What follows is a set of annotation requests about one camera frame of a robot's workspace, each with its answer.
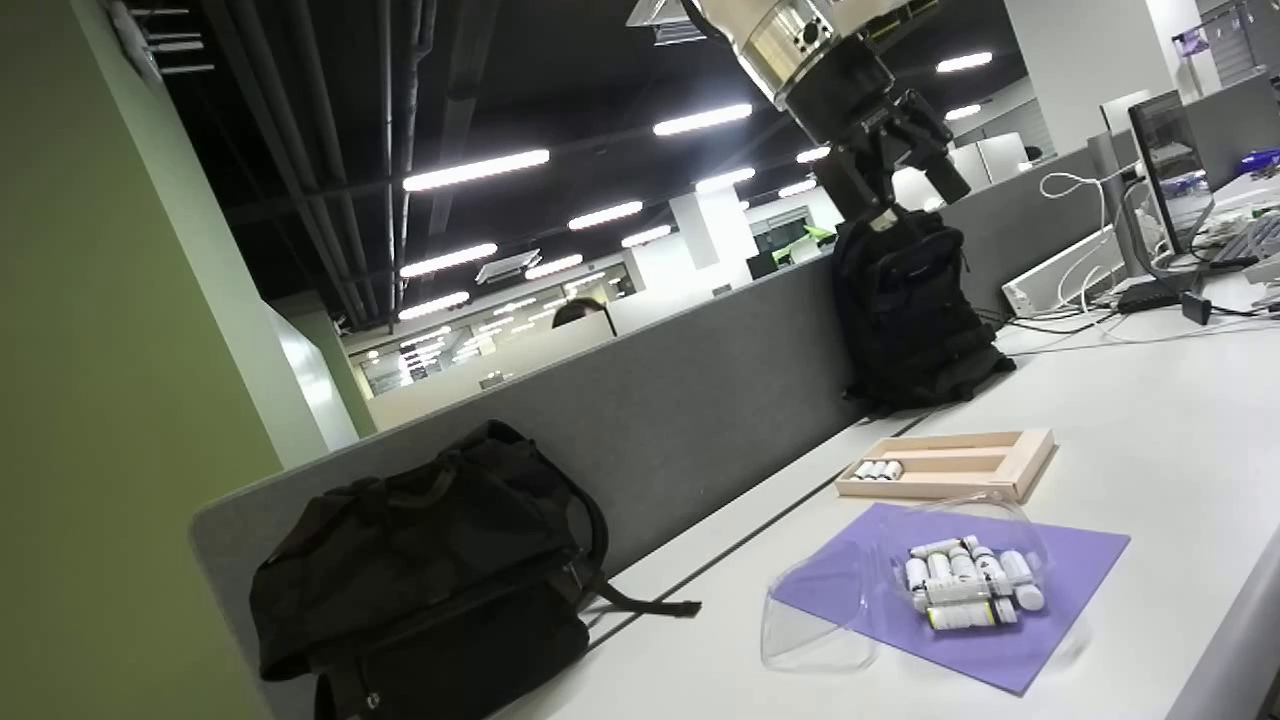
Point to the black desk lamp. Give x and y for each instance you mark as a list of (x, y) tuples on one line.
[(583, 314)]

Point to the green pillar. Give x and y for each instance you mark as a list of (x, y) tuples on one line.
[(123, 400)]

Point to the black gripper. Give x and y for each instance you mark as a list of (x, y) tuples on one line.
[(862, 94)]

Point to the laptop keyboard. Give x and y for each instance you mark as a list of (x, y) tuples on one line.
[(1243, 237)]

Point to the purple mat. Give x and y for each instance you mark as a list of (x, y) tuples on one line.
[(1064, 586)]

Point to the black duffel bag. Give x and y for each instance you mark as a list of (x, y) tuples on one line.
[(424, 572)]

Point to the long ceiling light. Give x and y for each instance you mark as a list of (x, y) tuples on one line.
[(702, 122), (477, 170), (607, 213), (451, 263)]

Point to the black power adapter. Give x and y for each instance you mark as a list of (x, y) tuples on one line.
[(1146, 295)]

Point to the flat white device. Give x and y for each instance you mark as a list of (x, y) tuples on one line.
[(1064, 272)]

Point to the black backpack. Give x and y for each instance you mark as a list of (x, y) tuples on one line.
[(920, 321)]

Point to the computer monitor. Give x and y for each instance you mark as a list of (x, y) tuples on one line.
[(1171, 166)]

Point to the small white objects cluster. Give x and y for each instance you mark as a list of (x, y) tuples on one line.
[(827, 627)]

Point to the grey desk partition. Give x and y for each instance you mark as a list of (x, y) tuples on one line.
[(693, 413)]

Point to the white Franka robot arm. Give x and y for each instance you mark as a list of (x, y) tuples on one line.
[(766, 33)]

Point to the small white bottle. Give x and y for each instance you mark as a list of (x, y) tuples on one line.
[(960, 618), (866, 468), (979, 548), (1012, 568), (917, 572), (959, 588), (936, 546), (889, 468), (1031, 597)]

